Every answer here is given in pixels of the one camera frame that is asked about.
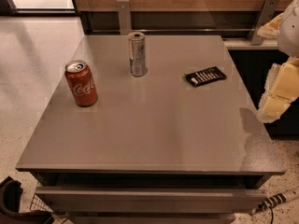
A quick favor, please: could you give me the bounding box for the red coke can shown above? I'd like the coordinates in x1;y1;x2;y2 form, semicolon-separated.
64;60;98;107

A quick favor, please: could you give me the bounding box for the grey drawer cabinet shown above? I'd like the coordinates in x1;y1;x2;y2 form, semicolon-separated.
17;35;284;224

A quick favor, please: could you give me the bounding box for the left metal bracket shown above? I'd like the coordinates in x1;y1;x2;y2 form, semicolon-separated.
117;0;132;35

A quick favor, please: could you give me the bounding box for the striped cable on floor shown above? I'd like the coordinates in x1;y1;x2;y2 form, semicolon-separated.
250;188;299;216

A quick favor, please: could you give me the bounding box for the grey cabinet drawer front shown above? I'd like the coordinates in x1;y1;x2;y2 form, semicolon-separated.
36;187;265;214

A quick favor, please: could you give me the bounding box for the wire basket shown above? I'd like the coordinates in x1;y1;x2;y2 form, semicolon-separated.
29;194;51;212

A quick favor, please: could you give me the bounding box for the metal bracket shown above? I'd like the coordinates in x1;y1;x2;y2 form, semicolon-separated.
117;0;132;35
248;0;279;46

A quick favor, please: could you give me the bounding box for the silver blue energy drink can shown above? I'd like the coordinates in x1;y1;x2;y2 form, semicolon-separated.
128;32;148;77

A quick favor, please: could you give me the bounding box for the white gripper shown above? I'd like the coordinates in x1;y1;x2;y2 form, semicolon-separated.
257;0;299;123

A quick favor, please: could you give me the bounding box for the right metal bracket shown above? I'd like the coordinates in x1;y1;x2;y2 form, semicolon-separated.
248;0;279;46

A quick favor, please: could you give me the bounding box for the black snack packet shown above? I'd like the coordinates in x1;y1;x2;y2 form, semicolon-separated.
184;66;227;88

